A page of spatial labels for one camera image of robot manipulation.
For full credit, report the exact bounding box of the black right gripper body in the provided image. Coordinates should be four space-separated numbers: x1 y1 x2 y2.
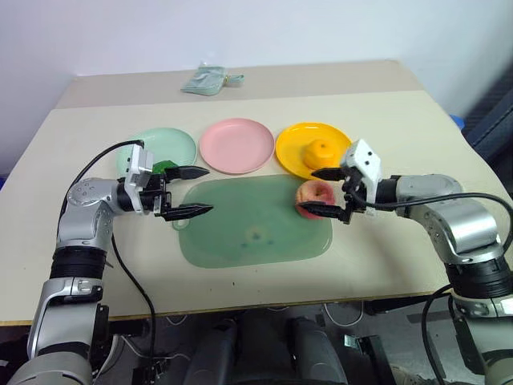
340 166 369 225

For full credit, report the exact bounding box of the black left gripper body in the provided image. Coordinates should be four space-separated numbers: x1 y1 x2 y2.
139 169 174 220

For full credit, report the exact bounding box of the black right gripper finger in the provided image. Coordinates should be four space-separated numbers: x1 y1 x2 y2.
311 167 345 182
296 201 348 222

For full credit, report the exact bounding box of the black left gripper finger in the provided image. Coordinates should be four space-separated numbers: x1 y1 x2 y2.
162 204 215 222
165 164 211 180

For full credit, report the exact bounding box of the dark green item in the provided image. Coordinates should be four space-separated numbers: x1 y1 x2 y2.
151 159 180 176

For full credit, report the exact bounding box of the light green plate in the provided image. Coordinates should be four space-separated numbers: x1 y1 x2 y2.
115 127 199 178

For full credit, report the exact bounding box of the yellow plate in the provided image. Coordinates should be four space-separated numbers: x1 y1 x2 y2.
274 121 354 180

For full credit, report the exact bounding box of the pink plate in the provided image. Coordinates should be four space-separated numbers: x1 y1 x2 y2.
198 117 276 176

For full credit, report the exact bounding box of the pink red peach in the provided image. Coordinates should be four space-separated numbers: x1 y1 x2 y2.
294 180 336 221

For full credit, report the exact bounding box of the yellow orange fruit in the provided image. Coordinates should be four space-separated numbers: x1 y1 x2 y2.
301 138 341 172

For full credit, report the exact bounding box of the translucent green tray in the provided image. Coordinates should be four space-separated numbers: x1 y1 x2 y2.
172 173 334 270

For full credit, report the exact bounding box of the teal fabric pouch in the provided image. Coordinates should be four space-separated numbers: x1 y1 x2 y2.
180 65 247 98

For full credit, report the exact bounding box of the blue plastic object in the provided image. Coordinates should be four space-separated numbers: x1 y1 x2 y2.
448 113 468 134

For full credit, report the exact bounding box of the dark rounded shape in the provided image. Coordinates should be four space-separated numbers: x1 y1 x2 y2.
289 315 349 385
184 317 242 385

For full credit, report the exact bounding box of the black mesh chair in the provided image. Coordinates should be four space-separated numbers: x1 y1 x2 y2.
462 67 513 162

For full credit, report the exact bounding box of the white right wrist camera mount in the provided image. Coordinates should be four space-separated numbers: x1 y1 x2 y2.
339 139 382 210

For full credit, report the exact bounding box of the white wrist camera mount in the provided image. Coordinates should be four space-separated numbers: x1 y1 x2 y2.
339 139 382 210
123 144 156 216

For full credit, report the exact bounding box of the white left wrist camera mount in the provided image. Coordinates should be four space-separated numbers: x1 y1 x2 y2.
123 144 156 216

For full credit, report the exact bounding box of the white floor cable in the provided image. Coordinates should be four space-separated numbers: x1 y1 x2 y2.
323 301 365 329

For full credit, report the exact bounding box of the black metal bracket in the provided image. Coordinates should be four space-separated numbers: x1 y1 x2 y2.
343 334 398 385

